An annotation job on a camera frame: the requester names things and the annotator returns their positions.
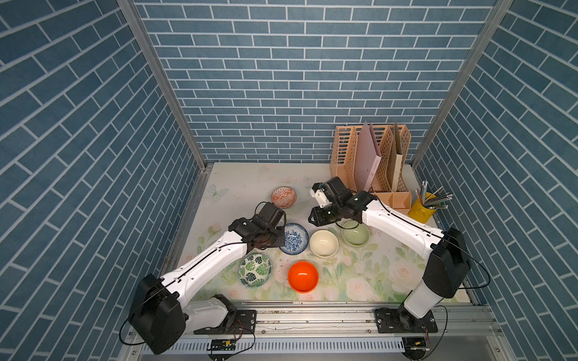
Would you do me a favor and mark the cream bowl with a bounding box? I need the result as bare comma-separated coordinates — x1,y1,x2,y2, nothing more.
309,230,339,258

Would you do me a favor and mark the blue floral patterned bowl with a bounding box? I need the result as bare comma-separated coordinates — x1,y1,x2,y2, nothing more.
280,223,309,256

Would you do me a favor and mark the light green bowl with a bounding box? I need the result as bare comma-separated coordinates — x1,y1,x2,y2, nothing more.
341,221,370,247

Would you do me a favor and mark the red patterned bowl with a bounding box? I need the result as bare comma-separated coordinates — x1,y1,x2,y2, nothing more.
270,187,297,209

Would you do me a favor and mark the green leaf patterned bowl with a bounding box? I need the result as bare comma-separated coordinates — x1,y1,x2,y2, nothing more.
238,254,272,289

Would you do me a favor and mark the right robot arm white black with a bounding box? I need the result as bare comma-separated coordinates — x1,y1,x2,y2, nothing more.
309,188,471,333

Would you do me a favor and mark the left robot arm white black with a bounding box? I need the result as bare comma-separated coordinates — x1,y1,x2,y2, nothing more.
126,216,284,354

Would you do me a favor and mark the peach plastic file organizer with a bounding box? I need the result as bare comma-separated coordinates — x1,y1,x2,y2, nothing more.
330,124,412,211

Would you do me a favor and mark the pink folder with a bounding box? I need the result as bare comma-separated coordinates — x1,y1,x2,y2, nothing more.
353,123,382,191

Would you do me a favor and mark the beige folder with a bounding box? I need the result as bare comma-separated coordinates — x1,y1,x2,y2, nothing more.
387,123,403,193

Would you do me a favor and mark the orange bowl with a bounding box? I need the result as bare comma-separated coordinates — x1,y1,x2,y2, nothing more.
287,261,319,293

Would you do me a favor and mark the yellow pen cup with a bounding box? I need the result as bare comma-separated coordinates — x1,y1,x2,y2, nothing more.
407,196,436,224

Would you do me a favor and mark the pens bundle in cup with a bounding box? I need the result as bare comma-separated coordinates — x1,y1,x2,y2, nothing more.
416,180,454,211

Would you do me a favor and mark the green circuit board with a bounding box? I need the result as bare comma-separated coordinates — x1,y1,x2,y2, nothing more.
208,338,236,354

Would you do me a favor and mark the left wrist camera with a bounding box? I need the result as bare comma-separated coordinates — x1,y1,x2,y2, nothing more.
255,202,286,227

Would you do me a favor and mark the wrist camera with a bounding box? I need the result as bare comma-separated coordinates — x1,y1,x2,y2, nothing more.
255,202,286,227
309,177,352,208

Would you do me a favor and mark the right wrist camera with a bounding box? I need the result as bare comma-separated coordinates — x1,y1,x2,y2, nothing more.
309,177,352,208

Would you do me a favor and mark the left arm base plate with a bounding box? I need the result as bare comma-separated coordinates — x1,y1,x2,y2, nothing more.
194,310,257,335

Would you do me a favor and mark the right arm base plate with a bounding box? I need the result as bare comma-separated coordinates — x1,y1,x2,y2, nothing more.
374,307,439,334

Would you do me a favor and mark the aluminium mounting rail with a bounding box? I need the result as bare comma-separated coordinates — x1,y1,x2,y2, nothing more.
232,302,501,337

